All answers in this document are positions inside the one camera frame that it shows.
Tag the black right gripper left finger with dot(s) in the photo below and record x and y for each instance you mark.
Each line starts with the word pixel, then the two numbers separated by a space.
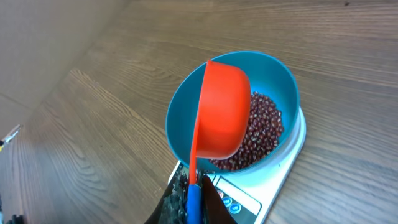
pixel 171 207

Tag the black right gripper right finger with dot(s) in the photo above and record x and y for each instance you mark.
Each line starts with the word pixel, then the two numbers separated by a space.
pixel 216 212

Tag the red measuring scoop blue handle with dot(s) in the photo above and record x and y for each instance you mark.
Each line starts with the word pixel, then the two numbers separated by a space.
pixel 220 124

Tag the white digital kitchen scale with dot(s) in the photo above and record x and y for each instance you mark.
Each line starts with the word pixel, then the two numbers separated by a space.
pixel 249 194

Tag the red beans in bowl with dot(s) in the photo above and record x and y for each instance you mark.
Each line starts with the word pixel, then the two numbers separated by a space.
pixel 264 128

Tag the blue plastic bowl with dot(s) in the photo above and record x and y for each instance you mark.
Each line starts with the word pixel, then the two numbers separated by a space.
pixel 266 74

